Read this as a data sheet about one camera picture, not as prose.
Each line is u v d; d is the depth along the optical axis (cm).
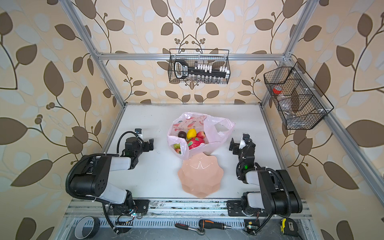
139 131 84
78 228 67
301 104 73
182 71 85
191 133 96
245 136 76
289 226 67
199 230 67
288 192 41
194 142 89
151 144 88
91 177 45
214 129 81
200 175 86
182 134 96
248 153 69
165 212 74
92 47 87
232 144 83
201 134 99
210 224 68
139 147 78
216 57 91
